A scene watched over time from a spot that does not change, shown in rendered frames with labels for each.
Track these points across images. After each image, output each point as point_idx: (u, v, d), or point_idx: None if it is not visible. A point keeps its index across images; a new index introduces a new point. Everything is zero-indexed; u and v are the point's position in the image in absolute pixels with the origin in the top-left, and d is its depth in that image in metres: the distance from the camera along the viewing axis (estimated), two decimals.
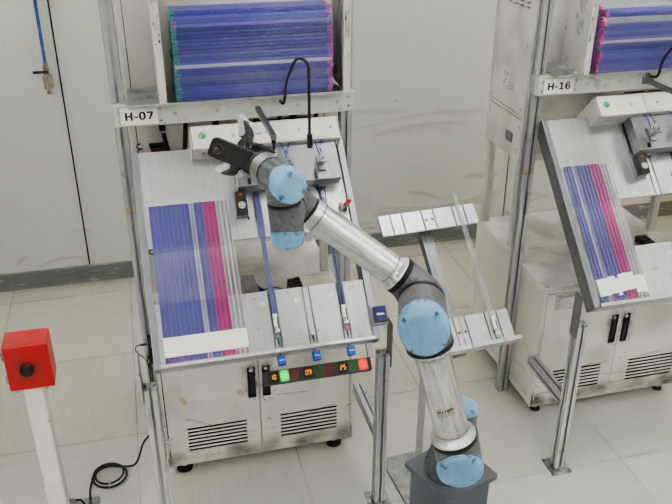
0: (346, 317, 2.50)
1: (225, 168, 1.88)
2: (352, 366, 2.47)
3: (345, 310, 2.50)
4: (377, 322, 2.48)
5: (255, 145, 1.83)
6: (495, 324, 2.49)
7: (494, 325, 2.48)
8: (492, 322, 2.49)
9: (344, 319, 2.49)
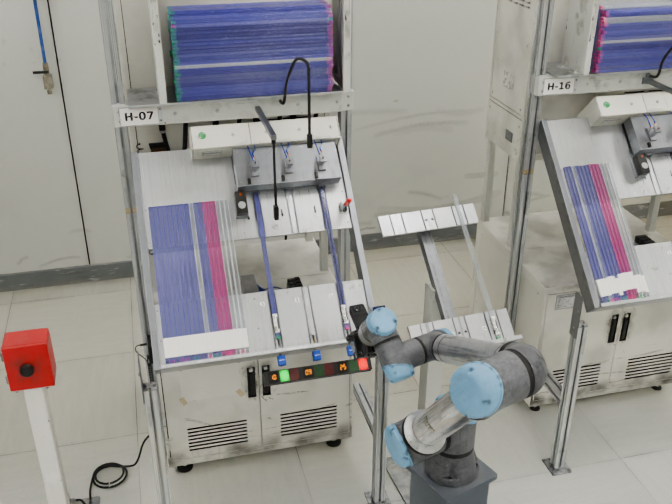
0: (346, 317, 2.50)
1: None
2: (352, 366, 2.47)
3: (345, 310, 2.50)
4: None
5: None
6: (495, 324, 2.49)
7: (494, 325, 2.48)
8: (492, 322, 2.49)
9: (344, 319, 2.49)
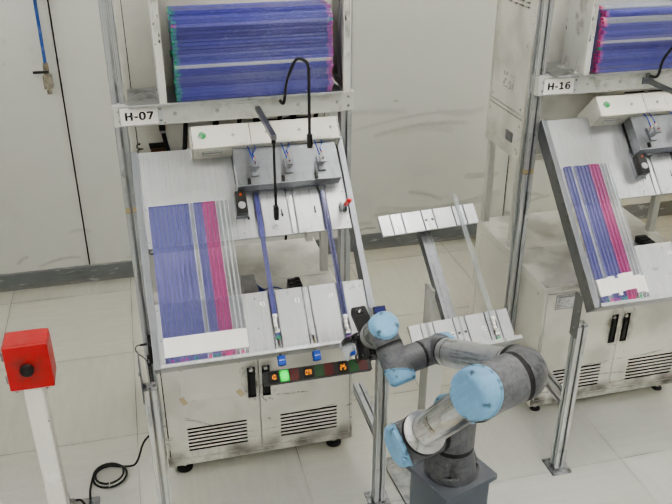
0: (348, 327, 2.48)
1: None
2: (352, 366, 2.47)
3: (347, 319, 2.49)
4: None
5: None
6: (495, 324, 2.49)
7: (494, 325, 2.48)
8: (492, 322, 2.49)
9: (346, 329, 2.48)
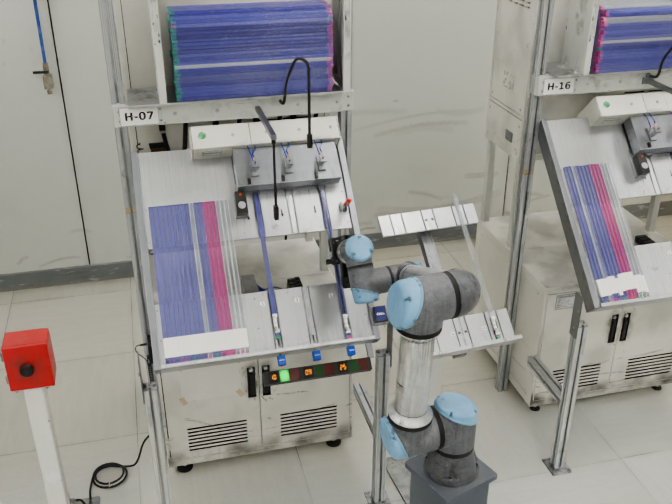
0: (348, 327, 2.48)
1: None
2: (352, 366, 2.47)
3: (347, 319, 2.49)
4: (377, 322, 2.48)
5: (334, 257, 2.41)
6: (495, 324, 2.49)
7: (494, 325, 2.48)
8: (492, 322, 2.49)
9: (346, 329, 2.48)
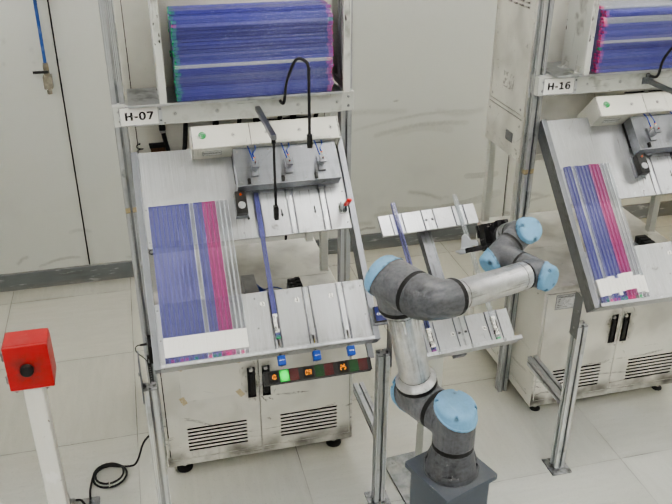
0: (433, 341, 2.42)
1: None
2: (352, 366, 2.47)
3: (431, 334, 2.43)
4: (377, 322, 2.48)
5: (487, 243, 2.40)
6: (495, 324, 2.49)
7: (494, 325, 2.48)
8: (492, 322, 2.49)
9: (431, 343, 2.42)
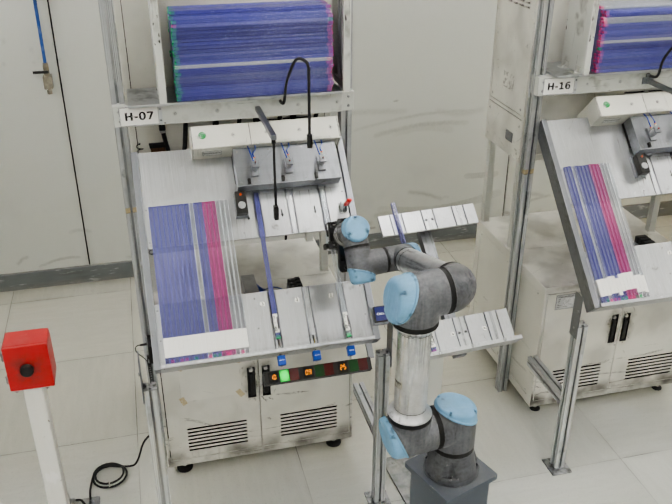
0: (433, 341, 2.42)
1: None
2: (352, 366, 2.47)
3: (431, 334, 2.43)
4: (377, 322, 2.48)
5: (331, 241, 2.42)
6: (346, 320, 2.49)
7: (345, 321, 2.49)
8: (343, 318, 2.49)
9: (431, 343, 2.42)
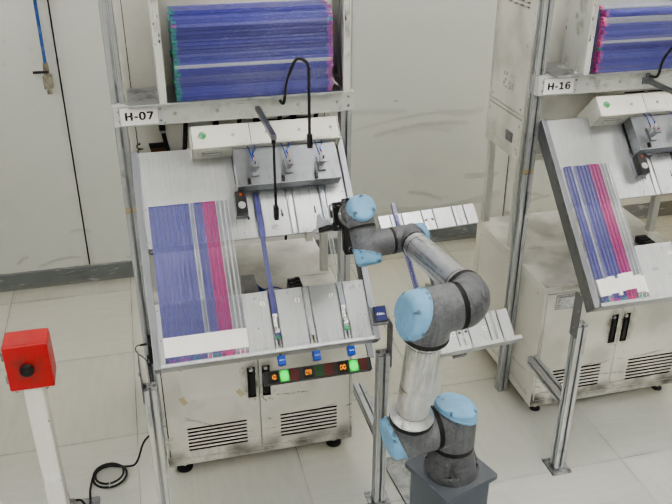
0: None
1: None
2: (352, 366, 2.47)
3: None
4: (377, 322, 2.48)
5: (335, 222, 2.34)
6: (344, 313, 2.50)
7: (343, 314, 2.50)
8: (342, 311, 2.50)
9: None
